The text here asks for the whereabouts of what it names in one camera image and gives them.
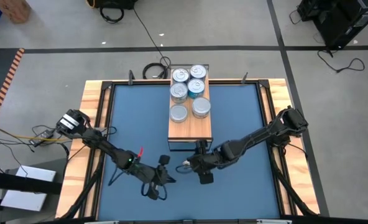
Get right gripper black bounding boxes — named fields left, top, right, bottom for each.
left=186, top=139, right=224, bottom=185

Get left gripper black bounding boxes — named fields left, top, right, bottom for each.
left=133, top=154, right=176, bottom=201

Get navy blue label tuna can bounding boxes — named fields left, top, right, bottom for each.
left=190, top=64, right=208, bottom=81
left=172, top=67, right=190, bottom=84

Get wooden block platform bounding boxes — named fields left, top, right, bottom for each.
left=167, top=64, right=213, bottom=152

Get black power adapter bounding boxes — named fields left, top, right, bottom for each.
left=28, top=129, right=55, bottom=147

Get white flat board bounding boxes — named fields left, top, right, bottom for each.
left=0, top=164, right=57, bottom=212

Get black flat bar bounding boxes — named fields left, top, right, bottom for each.
left=0, top=169, right=63, bottom=195

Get black floor equipment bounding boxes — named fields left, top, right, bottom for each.
left=86, top=0, right=138, bottom=10

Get black computer towers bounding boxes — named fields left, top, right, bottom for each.
left=297, top=0, right=368, bottom=50

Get black table frame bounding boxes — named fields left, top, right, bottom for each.
left=55, top=78, right=323, bottom=224

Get coiled black cable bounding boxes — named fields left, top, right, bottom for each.
left=99, top=6, right=125, bottom=24
left=142, top=62, right=170, bottom=80

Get yellow floor cable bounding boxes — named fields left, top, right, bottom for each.
left=0, top=126, right=71, bottom=142

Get long black floor cable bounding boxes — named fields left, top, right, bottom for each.
left=132, top=7, right=172, bottom=68

